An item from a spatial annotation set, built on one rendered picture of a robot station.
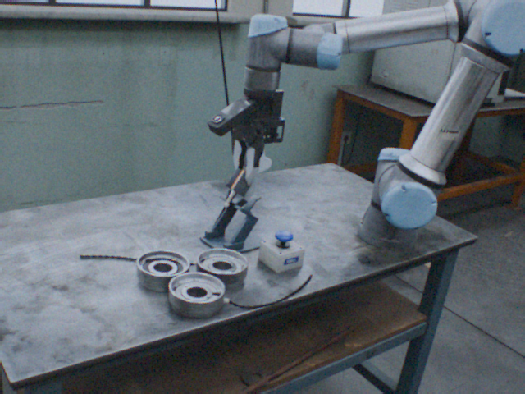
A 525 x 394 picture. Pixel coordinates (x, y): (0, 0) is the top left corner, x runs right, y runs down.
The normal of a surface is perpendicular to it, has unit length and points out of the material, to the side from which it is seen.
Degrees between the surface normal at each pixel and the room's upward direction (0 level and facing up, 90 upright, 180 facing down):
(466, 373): 0
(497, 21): 83
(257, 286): 0
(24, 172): 90
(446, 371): 0
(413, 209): 97
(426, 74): 87
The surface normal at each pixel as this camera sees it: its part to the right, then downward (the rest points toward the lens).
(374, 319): 0.11, -0.92
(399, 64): -0.80, 0.14
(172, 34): 0.59, 0.36
